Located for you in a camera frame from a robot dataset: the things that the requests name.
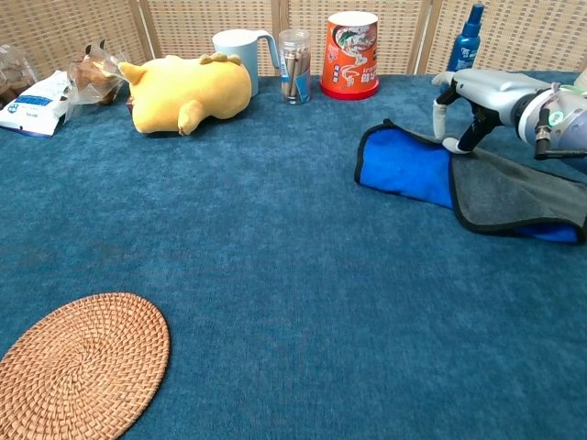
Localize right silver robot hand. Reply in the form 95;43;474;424
430;68;536;156

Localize grey and blue cloth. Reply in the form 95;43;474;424
353;117;587;245

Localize blue spray bottle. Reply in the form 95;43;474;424
447;3;486;73

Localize red instant noodle cup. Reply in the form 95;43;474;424
319;11;381;101

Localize clear jar of biscuit sticks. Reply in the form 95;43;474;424
278;28;313;105

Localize teal table cover cloth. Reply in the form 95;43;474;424
0;71;587;440

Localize yellow plush toy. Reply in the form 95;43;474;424
117;52;253;137

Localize bamboo folding screen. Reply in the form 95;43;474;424
0;0;587;79

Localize clear bag of pastries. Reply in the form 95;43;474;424
67;38;132;123

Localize white snack bag blue label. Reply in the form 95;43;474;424
0;70;74;138

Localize clear plastic cookie box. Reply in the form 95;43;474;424
0;44;40;111

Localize round woven rattan coaster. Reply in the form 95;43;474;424
0;291;172;440

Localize pale blue handled mug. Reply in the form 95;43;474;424
211;28;281;97

